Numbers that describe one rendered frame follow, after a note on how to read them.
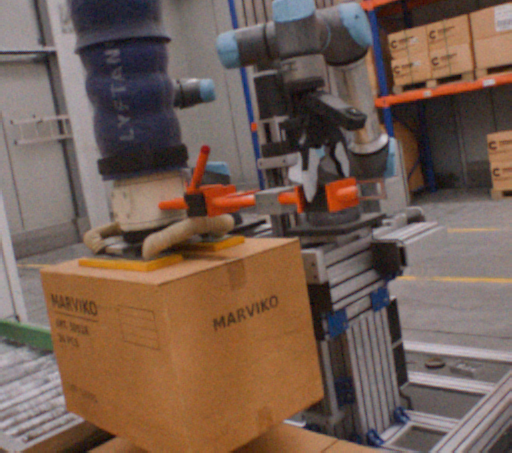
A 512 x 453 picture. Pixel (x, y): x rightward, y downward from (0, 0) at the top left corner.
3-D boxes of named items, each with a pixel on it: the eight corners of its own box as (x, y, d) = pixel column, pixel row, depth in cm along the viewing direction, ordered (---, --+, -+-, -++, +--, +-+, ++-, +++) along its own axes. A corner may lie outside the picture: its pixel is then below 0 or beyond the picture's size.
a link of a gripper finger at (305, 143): (312, 175, 112) (318, 128, 113) (320, 174, 111) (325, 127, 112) (294, 169, 109) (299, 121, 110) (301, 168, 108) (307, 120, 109)
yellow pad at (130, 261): (78, 266, 162) (74, 248, 162) (112, 257, 169) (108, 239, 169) (147, 273, 137) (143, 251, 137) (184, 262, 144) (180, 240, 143)
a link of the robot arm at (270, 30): (276, 24, 129) (261, 18, 118) (329, 12, 125) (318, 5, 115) (282, 62, 129) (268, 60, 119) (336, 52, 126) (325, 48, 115)
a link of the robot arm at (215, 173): (235, 196, 216) (228, 158, 215) (196, 203, 215) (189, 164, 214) (233, 194, 228) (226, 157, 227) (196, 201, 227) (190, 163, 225)
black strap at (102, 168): (83, 177, 158) (80, 162, 158) (159, 164, 174) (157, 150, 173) (128, 171, 141) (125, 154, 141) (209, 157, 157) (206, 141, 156)
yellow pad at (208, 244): (140, 249, 175) (137, 232, 174) (170, 241, 181) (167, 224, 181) (214, 252, 149) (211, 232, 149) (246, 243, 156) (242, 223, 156)
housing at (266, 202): (255, 215, 124) (251, 193, 124) (279, 209, 128) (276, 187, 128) (279, 215, 119) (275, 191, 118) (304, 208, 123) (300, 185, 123)
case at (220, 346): (66, 411, 171) (38, 269, 168) (184, 360, 198) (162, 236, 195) (193, 474, 127) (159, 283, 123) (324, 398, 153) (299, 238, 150)
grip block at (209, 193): (184, 219, 140) (180, 193, 139) (219, 210, 146) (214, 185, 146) (207, 218, 133) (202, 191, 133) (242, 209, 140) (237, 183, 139)
